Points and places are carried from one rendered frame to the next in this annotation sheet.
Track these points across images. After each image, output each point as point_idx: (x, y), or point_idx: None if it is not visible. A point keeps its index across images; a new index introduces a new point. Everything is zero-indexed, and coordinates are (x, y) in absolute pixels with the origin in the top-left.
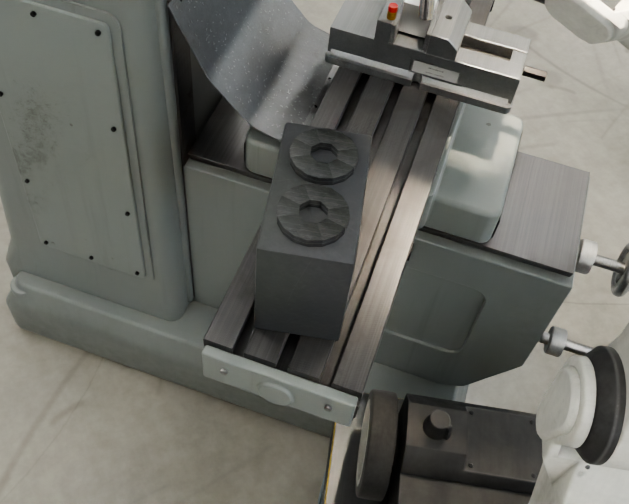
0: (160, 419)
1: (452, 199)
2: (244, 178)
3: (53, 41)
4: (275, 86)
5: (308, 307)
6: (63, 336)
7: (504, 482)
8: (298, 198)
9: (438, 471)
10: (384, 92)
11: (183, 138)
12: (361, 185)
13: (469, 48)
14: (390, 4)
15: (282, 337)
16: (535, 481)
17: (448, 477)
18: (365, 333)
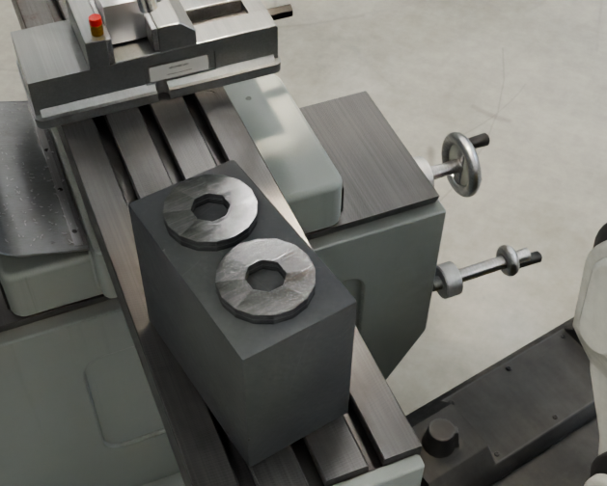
0: None
1: (286, 195)
2: (19, 331)
3: None
4: None
5: (311, 393)
6: None
7: (537, 445)
8: (235, 273)
9: (474, 485)
10: (138, 123)
11: None
12: (278, 216)
13: (195, 23)
14: (90, 17)
15: (289, 453)
16: (561, 420)
17: (486, 483)
18: (365, 383)
